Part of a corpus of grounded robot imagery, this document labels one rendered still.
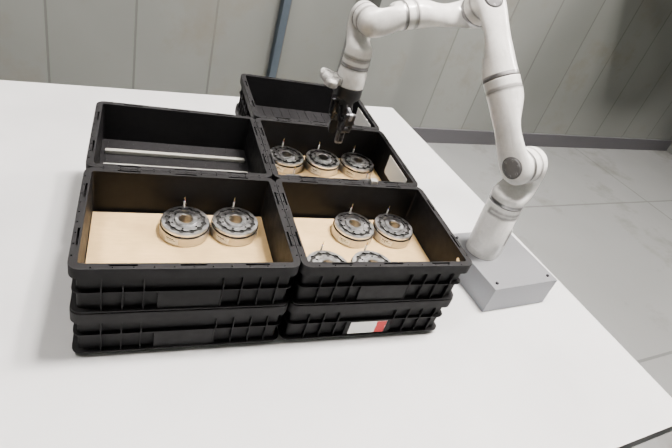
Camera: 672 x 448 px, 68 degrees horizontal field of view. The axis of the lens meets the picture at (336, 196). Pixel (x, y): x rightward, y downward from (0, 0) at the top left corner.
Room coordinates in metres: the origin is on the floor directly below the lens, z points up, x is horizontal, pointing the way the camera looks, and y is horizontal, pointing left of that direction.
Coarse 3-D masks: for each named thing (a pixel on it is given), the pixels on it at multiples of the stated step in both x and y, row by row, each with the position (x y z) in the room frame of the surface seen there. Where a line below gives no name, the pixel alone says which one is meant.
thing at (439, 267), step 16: (288, 208) 0.89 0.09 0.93; (432, 208) 1.08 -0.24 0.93; (304, 256) 0.75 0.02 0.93; (464, 256) 0.92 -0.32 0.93; (304, 272) 0.73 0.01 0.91; (320, 272) 0.74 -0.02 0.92; (336, 272) 0.75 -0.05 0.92; (352, 272) 0.77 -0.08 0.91; (368, 272) 0.78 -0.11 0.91; (384, 272) 0.80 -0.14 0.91; (400, 272) 0.82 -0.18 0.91; (416, 272) 0.83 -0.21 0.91; (432, 272) 0.85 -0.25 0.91; (448, 272) 0.87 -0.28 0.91; (464, 272) 0.89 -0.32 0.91
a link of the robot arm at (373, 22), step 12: (360, 12) 1.22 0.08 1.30; (372, 12) 1.20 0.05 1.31; (384, 12) 1.22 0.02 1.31; (396, 12) 1.24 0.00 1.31; (408, 12) 1.26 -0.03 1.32; (360, 24) 1.20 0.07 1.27; (372, 24) 1.19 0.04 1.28; (384, 24) 1.21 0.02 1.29; (396, 24) 1.24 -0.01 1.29; (372, 36) 1.21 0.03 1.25
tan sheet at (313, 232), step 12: (300, 228) 0.96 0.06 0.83; (312, 228) 0.98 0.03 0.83; (324, 228) 0.99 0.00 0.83; (312, 240) 0.93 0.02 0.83; (324, 240) 0.95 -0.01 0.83; (336, 240) 0.96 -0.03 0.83; (372, 240) 1.01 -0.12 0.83; (336, 252) 0.92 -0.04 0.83; (348, 252) 0.93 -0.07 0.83; (384, 252) 0.97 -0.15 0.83; (396, 252) 0.99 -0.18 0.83; (408, 252) 1.01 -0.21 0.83; (420, 252) 1.02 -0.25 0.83
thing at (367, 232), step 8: (336, 216) 1.01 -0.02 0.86; (344, 216) 1.02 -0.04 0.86; (352, 216) 1.03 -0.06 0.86; (360, 216) 1.04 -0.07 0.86; (336, 224) 0.98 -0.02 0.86; (344, 224) 0.99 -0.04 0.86; (368, 224) 1.03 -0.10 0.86; (344, 232) 0.96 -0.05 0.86; (352, 232) 0.97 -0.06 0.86; (360, 232) 0.98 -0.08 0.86; (368, 232) 0.99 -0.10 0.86
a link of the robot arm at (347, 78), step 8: (320, 72) 1.24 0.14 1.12; (328, 72) 1.22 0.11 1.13; (336, 72) 1.24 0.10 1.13; (344, 72) 1.21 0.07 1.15; (352, 72) 1.21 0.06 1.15; (360, 72) 1.21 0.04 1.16; (328, 80) 1.18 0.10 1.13; (336, 80) 1.19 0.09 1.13; (344, 80) 1.21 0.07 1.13; (352, 80) 1.21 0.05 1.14; (360, 80) 1.22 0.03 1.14; (352, 88) 1.21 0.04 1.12; (360, 88) 1.22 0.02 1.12
